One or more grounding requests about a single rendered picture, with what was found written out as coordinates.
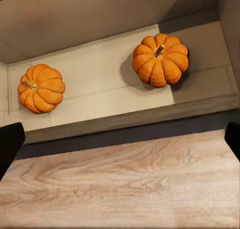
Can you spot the cabinet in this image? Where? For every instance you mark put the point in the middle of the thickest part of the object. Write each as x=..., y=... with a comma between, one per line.
x=91, y=43

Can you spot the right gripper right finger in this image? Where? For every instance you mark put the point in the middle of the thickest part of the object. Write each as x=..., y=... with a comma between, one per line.
x=232, y=137

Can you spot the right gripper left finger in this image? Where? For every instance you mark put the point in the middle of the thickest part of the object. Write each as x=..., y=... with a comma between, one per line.
x=12, y=138

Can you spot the pumpkin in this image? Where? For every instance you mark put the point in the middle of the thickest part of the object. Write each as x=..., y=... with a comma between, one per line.
x=160, y=60
x=41, y=89

